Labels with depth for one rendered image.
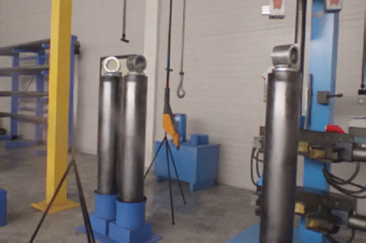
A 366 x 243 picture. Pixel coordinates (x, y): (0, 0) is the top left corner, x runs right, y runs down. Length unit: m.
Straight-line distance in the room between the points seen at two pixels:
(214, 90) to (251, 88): 0.64
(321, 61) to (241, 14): 2.48
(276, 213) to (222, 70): 3.32
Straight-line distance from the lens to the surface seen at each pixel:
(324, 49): 2.92
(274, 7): 2.56
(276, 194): 2.18
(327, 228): 2.50
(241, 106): 4.97
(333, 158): 2.39
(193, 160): 4.60
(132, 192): 2.93
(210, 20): 5.46
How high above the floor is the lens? 1.27
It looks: 2 degrees down
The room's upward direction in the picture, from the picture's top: 2 degrees clockwise
